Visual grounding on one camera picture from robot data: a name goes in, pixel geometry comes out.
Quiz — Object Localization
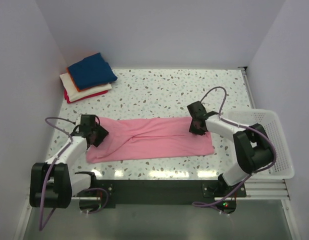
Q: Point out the orange folded t shirt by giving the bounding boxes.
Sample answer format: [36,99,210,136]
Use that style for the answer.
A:
[66,67,81,92]

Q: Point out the red folded t shirt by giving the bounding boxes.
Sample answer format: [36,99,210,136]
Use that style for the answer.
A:
[63,90,108,104]

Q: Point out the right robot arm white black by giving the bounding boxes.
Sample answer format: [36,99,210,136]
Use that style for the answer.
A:
[187,101,277,197]

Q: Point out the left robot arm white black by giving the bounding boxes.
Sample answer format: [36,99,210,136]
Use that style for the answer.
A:
[29,114,109,209]

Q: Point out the pink t shirt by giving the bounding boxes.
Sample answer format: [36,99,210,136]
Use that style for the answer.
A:
[86,117,214,164]

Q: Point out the blue folded t shirt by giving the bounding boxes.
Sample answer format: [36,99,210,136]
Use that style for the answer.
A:
[68,52,118,92]

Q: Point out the white plastic laundry basket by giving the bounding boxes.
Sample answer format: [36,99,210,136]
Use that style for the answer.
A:
[225,108,295,181]

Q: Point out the white folded t shirt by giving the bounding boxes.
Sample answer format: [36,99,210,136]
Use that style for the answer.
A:
[59,72,113,103]

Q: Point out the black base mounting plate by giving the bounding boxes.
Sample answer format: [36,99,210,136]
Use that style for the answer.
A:
[76,180,234,208]

